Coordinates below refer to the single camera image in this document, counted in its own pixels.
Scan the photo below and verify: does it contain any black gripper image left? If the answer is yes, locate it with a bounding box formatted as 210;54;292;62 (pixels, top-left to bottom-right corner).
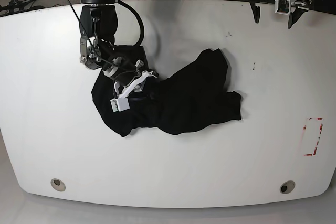
101;55;147;93

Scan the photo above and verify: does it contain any left table grommet hole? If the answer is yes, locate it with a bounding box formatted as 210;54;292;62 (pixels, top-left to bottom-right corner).
50;178;66;192

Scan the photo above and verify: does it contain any black T-shirt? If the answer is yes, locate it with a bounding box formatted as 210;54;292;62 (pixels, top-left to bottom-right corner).
91;49;242;137

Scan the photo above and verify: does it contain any table grommet hole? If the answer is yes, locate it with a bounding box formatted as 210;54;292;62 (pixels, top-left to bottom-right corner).
280;180;296;194
50;178;66;192

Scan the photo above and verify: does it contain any right table grommet hole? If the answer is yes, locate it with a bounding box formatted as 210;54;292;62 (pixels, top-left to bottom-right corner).
280;180;296;194

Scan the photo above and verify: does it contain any red tape rectangle marking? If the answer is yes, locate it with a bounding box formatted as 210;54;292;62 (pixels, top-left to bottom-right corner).
301;118;323;156

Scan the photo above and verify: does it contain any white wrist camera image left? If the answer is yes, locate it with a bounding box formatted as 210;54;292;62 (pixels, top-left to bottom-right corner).
110;71;159;112

